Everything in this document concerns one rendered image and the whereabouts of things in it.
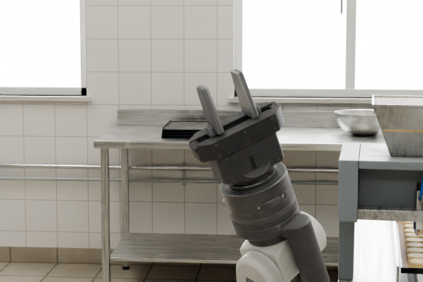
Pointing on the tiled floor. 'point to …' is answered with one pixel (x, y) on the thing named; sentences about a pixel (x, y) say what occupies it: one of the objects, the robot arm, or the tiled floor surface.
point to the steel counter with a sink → (306, 124)
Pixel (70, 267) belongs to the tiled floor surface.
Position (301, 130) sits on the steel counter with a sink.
